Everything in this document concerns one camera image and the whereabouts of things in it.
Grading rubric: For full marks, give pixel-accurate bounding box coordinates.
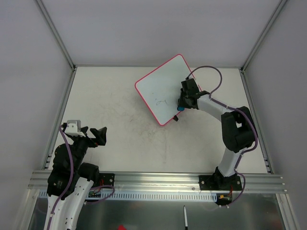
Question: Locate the white slotted cable duct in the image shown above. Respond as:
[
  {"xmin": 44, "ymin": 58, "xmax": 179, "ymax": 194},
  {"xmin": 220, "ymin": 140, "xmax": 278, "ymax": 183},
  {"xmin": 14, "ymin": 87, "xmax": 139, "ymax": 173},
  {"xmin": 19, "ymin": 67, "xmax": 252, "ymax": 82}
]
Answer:
[{"xmin": 38, "ymin": 190, "xmax": 218, "ymax": 202}]

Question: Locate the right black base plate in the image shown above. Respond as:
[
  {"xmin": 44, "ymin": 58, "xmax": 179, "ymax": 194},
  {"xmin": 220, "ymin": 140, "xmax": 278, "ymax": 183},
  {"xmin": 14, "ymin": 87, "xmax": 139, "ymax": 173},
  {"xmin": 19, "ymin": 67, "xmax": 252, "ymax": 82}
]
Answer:
[{"xmin": 199, "ymin": 174, "xmax": 242, "ymax": 191}]

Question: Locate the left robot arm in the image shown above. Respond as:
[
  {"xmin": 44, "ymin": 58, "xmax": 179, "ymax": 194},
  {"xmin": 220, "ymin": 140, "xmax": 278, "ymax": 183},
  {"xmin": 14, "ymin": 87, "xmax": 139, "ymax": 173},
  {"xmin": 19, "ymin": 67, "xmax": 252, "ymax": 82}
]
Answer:
[{"xmin": 44, "ymin": 123, "xmax": 107, "ymax": 230}]

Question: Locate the pink framed whiteboard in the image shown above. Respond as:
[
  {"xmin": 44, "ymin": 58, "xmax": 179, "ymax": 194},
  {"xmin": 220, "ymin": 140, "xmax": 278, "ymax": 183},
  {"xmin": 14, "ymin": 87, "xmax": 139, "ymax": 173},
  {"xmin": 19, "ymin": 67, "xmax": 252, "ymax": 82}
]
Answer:
[{"xmin": 134, "ymin": 54, "xmax": 191, "ymax": 126}]

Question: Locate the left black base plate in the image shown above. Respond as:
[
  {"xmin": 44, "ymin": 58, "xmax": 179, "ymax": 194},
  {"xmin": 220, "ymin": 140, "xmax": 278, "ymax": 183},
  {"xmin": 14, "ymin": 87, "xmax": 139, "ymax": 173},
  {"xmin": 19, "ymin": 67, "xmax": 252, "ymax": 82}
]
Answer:
[{"xmin": 98, "ymin": 172, "xmax": 115, "ymax": 186}]

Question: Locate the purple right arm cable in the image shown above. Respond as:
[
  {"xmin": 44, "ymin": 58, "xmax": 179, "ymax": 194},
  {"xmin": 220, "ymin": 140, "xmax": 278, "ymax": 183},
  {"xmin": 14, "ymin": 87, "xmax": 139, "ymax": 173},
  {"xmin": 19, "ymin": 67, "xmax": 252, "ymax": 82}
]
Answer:
[{"xmin": 185, "ymin": 66, "xmax": 259, "ymax": 209}]

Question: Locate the aluminium frame post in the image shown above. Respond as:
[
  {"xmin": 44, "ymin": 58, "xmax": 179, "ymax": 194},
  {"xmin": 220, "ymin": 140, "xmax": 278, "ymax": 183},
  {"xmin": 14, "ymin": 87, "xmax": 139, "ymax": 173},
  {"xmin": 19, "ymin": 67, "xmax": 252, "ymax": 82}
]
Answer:
[
  {"xmin": 240, "ymin": 0, "xmax": 288, "ymax": 72},
  {"xmin": 35, "ymin": 0, "xmax": 77, "ymax": 71}
]

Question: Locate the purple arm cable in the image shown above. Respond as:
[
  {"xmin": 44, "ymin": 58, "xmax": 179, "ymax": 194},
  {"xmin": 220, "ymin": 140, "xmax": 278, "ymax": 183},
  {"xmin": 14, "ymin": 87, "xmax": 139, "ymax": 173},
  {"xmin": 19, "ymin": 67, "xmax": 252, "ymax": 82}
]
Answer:
[
  {"xmin": 45, "ymin": 123, "xmax": 115, "ymax": 230},
  {"xmin": 185, "ymin": 66, "xmax": 259, "ymax": 209}
]

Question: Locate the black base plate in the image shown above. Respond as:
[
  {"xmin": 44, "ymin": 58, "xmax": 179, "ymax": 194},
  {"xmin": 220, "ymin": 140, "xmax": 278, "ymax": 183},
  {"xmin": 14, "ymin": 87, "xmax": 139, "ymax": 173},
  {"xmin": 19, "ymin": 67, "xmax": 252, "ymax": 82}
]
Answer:
[
  {"xmin": 199, "ymin": 174, "xmax": 242, "ymax": 191},
  {"xmin": 98, "ymin": 172, "xmax": 115, "ymax": 186}
]

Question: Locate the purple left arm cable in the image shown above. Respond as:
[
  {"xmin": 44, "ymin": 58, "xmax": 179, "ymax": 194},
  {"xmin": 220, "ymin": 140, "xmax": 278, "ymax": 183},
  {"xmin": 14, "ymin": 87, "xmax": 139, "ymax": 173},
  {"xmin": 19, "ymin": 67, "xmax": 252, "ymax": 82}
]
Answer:
[{"xmin": 45, "ymin": 123, "xmax": 115, "ymax": 230}]

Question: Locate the white marker pen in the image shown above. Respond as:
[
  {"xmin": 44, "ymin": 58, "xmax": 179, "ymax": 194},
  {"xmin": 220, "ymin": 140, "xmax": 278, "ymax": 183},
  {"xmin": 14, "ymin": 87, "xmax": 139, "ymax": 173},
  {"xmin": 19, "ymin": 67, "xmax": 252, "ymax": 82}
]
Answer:
[{"xmin": 183, "ymin": 206, "xmax": 188, "ymax": 230}]

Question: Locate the right aluminium frame post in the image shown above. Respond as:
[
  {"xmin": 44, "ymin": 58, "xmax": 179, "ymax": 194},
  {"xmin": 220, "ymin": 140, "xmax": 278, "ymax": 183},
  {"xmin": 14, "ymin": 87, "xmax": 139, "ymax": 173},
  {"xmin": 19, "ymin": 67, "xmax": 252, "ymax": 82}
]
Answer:
[{"xmin": 240, "ymin": 0, "xmax": 288, "ymax": 72}]

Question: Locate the aluminium mounting rail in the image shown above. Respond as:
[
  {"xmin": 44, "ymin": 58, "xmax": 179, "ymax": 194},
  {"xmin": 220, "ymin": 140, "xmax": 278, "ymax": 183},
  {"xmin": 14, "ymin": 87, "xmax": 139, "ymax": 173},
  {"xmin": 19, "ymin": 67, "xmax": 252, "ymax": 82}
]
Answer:
[{"xmin": 28, "ymin": 170, "xmax": 287, "ymax": 194}]

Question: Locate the red object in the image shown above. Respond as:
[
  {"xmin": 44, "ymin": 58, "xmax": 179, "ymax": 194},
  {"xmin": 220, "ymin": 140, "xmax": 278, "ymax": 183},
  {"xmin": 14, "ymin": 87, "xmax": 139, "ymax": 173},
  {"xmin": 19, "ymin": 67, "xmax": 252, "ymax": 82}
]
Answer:
[{"xmin": 118, "ymin": 225, "xmax": 127, "ymax": 230}]

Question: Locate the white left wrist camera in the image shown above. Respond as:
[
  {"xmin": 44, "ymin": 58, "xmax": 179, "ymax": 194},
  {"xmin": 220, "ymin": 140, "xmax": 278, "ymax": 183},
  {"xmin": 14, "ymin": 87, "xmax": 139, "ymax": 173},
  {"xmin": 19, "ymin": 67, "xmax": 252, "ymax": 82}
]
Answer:
[{"xmin": 64, "ymin": 120, "xmax": 84, "ymax": 137}]

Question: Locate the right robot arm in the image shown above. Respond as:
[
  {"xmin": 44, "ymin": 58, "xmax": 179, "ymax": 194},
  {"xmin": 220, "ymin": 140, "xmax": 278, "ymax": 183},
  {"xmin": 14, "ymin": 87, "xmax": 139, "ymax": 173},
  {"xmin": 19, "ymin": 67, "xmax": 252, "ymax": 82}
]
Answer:
[{"xmin": 177, "ymin": 88, "xmax": 258, "ymax": 190}]

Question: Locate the left aluminium frame post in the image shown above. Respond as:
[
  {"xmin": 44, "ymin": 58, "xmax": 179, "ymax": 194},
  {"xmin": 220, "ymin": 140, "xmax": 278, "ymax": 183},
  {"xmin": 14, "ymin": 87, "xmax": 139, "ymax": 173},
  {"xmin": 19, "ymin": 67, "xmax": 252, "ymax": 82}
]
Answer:
[{"xmin": 35, "ymin": 0, "xmax": 77, "ymax": 71}]

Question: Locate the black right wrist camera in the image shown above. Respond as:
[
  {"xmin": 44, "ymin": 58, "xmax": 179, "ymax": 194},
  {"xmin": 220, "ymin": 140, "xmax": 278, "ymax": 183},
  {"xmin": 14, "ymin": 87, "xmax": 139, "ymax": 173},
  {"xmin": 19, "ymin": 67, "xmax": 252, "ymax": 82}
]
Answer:
[{"xmin": 181, "ymin": 78, "xmax": 200, "ymax": 95}]

